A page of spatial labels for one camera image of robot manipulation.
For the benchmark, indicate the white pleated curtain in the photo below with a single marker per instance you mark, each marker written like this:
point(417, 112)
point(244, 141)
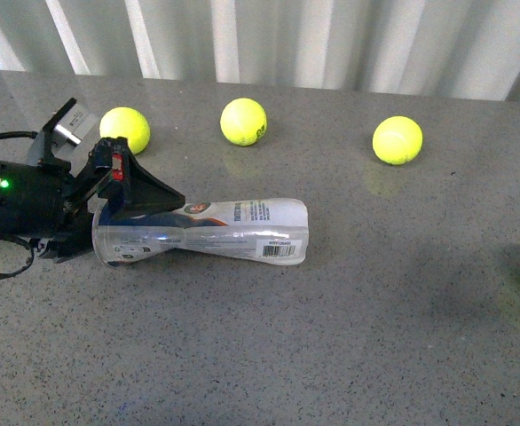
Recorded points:
point(456, 49)

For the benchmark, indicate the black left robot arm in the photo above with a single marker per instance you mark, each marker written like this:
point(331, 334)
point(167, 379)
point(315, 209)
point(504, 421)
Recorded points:
point(41, 200)

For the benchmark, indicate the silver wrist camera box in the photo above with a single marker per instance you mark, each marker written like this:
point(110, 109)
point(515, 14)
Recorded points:
point(60, 136)

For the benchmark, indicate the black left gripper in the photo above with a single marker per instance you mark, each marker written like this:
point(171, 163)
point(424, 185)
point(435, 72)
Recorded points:
point(111, 173)

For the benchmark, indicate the clear blue Wilson tennis can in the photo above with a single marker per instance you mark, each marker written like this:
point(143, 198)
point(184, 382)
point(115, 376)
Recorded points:
point(272, 231)

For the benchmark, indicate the tennis ball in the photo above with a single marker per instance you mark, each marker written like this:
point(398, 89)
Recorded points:
point(129, 123)
point(397, 140)
point(243, 122)

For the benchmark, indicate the tennis ball middle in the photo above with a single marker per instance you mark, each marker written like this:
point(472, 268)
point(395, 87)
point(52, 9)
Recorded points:
point(243, 122)

